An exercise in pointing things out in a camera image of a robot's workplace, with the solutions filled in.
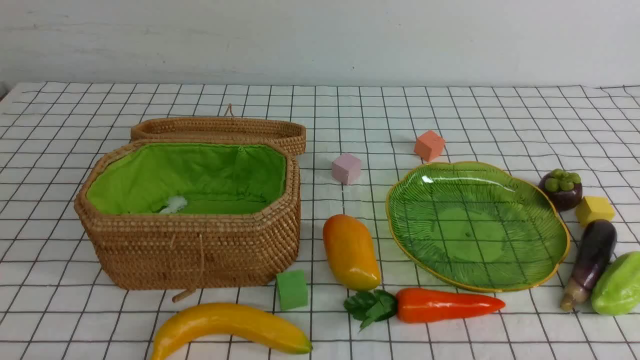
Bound orange yellow plastic mango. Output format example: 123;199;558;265
322;214;381;291

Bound orange plastic carrot green leaves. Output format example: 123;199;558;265
343;287;505;330

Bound yellow plastic banana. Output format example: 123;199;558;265
151;302;313;360

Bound dark purple plastic mangosteen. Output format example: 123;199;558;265
538;168;583;212

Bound purple plastic eggplant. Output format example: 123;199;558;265
560;219;617;312

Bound light green plastic gourd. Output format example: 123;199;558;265
590;251;640;316

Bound pink foam cube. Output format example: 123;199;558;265
331;153;362;185

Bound woven wicker basket lid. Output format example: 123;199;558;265
130;114;307;156

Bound green foam cube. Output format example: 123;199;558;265
276;269;309;312

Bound woven wicker basket green lining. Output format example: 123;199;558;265
74;139;302;303

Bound orange foam cube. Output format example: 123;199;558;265
414;130;446;162

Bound green leaf-shaped glass plate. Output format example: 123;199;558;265
385;161;571;293

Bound white grid tablecloth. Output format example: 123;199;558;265
0;82;640;360

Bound yellow foam cube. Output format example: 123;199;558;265
574;196;615;228

